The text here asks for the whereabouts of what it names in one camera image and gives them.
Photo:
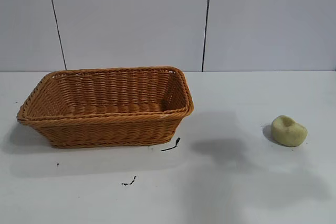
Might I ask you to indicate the brown woven wicker basket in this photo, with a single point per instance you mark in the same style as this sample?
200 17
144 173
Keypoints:
105 129

